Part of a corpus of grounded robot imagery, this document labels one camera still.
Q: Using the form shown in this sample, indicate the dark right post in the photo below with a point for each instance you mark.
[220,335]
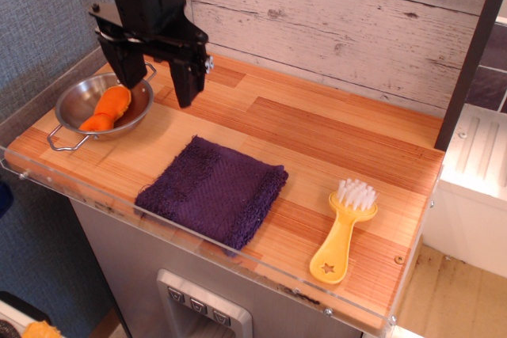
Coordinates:
[478,44]

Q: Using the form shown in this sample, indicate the silver toy fridge cabinet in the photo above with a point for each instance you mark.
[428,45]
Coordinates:
[168,282]

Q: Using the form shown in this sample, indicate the orange object at corner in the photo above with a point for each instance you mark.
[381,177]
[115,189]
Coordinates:
[41,329]

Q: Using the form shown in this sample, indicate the yellow toy brush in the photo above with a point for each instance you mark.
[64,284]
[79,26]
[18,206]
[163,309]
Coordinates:
[352,202]

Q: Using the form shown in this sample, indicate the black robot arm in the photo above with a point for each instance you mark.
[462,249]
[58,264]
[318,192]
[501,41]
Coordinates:
[129,30]

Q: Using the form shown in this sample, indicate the orange plush fish toy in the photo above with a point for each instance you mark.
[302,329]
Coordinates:
[114,102]

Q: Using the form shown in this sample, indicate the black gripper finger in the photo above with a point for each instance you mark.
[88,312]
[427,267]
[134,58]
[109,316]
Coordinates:
[188,79]
[127,64]

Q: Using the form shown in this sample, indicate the white toy sink unit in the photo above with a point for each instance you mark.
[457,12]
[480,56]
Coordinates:
[467,215]

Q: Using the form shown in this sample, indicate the clear acrylic guard rail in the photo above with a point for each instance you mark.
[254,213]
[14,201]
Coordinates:
[270,276]

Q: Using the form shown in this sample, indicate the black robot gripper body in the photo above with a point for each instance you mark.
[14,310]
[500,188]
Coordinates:
[158,28]

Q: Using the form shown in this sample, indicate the steel bowl with handles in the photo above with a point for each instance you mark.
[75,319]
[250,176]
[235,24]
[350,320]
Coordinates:
[77,103]

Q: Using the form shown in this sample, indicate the purple folded cloth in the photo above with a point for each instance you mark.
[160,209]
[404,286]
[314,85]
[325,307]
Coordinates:
[215,191]

